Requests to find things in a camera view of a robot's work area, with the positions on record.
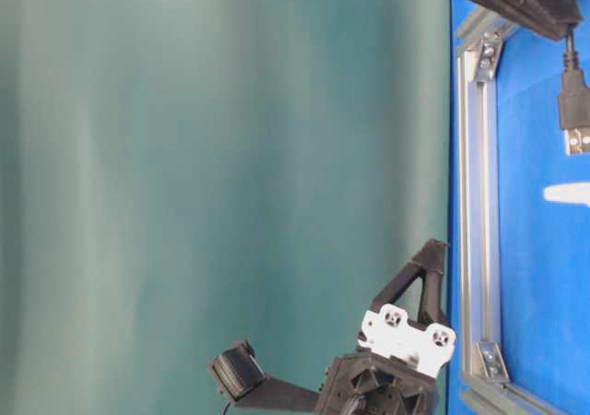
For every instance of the black and white lower gripper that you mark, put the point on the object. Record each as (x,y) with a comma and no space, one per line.
(396,370)

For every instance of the blue board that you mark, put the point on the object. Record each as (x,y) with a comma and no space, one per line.
(544,246)

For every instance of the aluminium extrusion frame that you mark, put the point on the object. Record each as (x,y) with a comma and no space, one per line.
(490,389)

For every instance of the white string loop holder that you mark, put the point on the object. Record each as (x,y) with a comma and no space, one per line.
(572,193)

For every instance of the black camera on lower gripper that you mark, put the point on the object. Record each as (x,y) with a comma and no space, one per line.
(239,377)

